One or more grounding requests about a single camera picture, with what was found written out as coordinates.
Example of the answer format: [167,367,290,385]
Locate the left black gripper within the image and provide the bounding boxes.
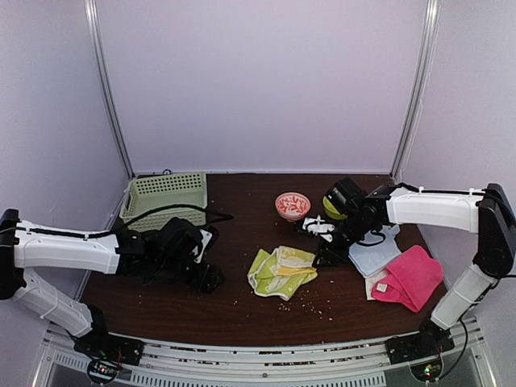
[154,256,225,294]

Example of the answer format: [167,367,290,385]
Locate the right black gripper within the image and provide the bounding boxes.
[313,213,376,268]

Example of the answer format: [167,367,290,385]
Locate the green lemon pattern towel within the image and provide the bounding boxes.
[247,246,318,302]

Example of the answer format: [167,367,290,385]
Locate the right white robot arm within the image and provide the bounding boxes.
[302,178,515,356]

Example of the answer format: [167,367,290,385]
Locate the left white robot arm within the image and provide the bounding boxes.
[1,209,225,358]

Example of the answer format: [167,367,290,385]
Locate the light blue towel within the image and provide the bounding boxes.
[349,225,402,278]

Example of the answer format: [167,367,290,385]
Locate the cream white towel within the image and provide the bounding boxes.
[364,270,388,301]

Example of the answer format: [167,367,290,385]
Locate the lime green bowl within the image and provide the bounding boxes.
[322,196,347,220]

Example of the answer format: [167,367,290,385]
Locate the red white patterned bowl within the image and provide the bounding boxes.
[275,192,311,222]

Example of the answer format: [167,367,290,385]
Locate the pink towel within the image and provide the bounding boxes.
[372,245,443,313]

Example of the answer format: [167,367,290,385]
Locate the green perforated plastic basket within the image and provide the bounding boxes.
[119,173,207,232]

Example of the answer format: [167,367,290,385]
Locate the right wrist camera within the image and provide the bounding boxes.
[295,216,335,239]

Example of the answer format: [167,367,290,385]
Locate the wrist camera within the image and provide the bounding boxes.
[192,230,214,264]
[295,216,335,239]

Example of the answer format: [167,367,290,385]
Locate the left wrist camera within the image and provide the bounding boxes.
[192,230,214,264]

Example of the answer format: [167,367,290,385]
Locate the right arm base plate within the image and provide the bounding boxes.
[385,333,455,383]

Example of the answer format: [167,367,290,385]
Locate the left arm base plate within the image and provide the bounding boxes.
[69,334,144,385]

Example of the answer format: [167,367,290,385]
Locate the right aluminium frame post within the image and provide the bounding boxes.
[389,0,442,182]

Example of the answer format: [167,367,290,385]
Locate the aluminium frame post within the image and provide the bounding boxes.
[389,0,442,182]
[84,0,135,180]

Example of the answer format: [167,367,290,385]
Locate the left aluminium frame post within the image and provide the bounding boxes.
[84,0,135,180]

